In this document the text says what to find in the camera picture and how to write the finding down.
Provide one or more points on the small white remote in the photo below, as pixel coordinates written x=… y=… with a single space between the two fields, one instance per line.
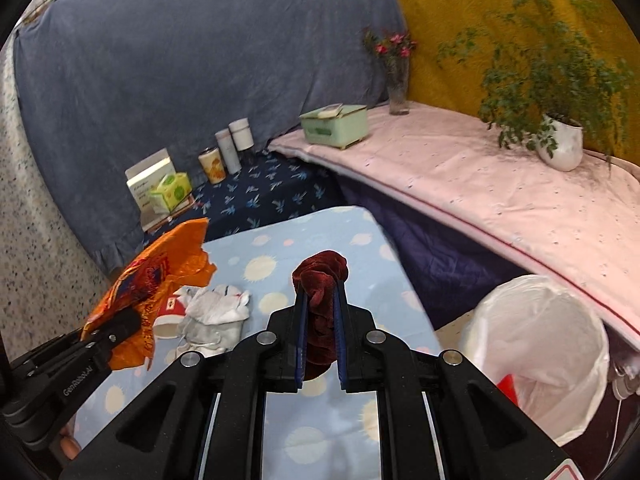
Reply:
x=330 y=110

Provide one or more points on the green tissue packet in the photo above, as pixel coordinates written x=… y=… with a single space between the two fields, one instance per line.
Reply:
x=172 y=192

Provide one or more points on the orange snack wrapper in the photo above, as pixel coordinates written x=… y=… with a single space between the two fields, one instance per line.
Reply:
x=170 y=260

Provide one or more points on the white jar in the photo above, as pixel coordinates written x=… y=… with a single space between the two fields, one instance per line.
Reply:
x=241 y=135

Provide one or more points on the yellow cloth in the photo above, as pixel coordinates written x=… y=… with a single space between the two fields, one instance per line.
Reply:
x=450 y=0

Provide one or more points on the pink cloth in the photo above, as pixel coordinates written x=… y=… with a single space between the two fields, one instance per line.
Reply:
x=475 y=185

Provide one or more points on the person's left hand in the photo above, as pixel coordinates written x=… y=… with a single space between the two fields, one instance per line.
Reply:
x=70 y=447

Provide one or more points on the blue grey cloth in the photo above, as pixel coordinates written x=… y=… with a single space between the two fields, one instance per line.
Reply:
x=175 y=60

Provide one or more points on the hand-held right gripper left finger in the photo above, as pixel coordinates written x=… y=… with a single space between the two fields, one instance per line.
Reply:
x=300 y=345

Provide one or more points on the navy printed cloth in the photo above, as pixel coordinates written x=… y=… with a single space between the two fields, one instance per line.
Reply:
x=270 y=195

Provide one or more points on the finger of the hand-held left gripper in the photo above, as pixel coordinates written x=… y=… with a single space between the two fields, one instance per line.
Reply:
x=117 y=325

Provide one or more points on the white plant pot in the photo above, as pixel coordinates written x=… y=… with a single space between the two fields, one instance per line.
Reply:
x=562 y=145

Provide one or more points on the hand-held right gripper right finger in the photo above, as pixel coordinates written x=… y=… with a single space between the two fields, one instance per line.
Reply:
x=342 y=345

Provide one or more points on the white cardboard box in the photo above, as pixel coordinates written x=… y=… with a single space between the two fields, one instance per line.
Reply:
x=142 y=185

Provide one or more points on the book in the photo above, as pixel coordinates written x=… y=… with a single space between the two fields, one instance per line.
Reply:
x=170 y=219

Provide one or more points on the red wrapper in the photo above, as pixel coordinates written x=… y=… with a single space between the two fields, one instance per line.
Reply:
x=509 y=390

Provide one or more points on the light blue printed tablecloth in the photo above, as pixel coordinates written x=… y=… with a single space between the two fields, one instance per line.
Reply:
x=300 y=240

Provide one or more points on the cream cup with orange print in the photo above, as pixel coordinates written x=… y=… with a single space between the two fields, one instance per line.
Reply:
x=212 y=166

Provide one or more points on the mint green tissue box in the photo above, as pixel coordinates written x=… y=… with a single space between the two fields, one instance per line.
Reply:
x=335 y=127

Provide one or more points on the red and white carton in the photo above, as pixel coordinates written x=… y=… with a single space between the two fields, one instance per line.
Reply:
x=172 y=315

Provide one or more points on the white cloth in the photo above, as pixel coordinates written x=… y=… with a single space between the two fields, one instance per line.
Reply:
x=215 y=310

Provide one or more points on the green leafy plant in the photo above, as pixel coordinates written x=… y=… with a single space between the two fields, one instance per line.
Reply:
x=545 y=60

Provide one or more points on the dark red velvet scrunchie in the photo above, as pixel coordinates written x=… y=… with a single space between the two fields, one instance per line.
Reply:
x=320 y=280

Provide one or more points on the dark purple cloth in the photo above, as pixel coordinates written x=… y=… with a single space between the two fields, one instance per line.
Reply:
x=425 y=250

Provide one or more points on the red flowers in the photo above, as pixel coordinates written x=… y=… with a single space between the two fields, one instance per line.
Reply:
x=392 y=45

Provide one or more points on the tall white bottle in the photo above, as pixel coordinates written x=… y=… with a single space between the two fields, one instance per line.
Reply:
x=227 y=152

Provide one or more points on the trash bin with white bag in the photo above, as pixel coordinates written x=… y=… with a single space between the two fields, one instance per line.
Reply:
x=540 y=330

